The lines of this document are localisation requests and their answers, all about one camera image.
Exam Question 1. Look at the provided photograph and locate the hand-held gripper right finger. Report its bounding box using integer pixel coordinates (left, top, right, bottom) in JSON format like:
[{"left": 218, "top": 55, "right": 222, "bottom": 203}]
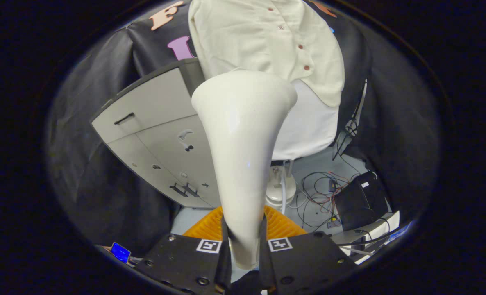
[{"left": 261, "top": 205, "right": 356, "bottom": 295}]

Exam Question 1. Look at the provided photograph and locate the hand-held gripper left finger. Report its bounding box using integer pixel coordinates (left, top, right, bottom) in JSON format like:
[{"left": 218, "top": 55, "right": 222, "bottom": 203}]
[{"left": 136, "top": 206, "right": 232, "bottom": 295}]

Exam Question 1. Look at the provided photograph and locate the white garment steamer head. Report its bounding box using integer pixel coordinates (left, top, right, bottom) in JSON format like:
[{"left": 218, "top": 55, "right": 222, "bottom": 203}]
[{"left": 191, "top": 70, "right": 298, "bottom": 271}]

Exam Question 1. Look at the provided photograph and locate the cream button shirt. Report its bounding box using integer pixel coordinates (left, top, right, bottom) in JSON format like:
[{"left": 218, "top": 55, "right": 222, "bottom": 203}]
[{"left": 188, "top": 0, "right": 346, "bottom": 108}]

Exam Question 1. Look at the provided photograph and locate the blue screen device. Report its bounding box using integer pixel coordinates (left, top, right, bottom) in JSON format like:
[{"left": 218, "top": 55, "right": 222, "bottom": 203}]
[{"left": 111, "top": 242, "right": 132, "bottom": 263}]

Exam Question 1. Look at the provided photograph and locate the white round stand base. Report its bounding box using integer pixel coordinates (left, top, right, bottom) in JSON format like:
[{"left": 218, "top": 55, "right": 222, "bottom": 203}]
[{"left": 266, "top": 160, "right": 297, "bottom": 207}]

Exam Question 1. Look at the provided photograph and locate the black box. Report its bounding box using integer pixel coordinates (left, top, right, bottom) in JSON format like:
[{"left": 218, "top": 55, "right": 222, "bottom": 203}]
[{"left": 334, "top": 171, "right": 389, "bottom": 231}]

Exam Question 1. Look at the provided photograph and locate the white flat board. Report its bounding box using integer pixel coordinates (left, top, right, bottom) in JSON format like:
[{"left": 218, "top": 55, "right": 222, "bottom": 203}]
[{"left": 333, "top": 210, "right": 401, "bottom": 265}]

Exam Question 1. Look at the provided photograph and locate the white mannequin torso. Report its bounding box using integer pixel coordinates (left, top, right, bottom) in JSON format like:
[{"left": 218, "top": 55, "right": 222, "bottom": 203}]
[{"left": 272, "top": 78, "right": 342, "bottom": 161}]

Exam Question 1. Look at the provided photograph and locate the dark tripod stand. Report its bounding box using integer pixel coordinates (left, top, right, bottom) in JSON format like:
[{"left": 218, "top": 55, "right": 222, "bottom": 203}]
[{"left": 332, "top": 79, "right": 368, "bottom": 161}]

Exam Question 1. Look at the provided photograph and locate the grey cabinet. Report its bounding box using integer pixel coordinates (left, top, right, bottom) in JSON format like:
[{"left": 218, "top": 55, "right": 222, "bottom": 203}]
[{"left": 91, "top": 57, "right": 223, "bottom": 209}]

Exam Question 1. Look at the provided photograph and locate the tangle of floor cables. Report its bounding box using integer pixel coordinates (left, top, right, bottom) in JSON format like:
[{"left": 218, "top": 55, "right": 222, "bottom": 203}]
[{"left": 296, "top": 156, "right": 387, "bottom": 230}]

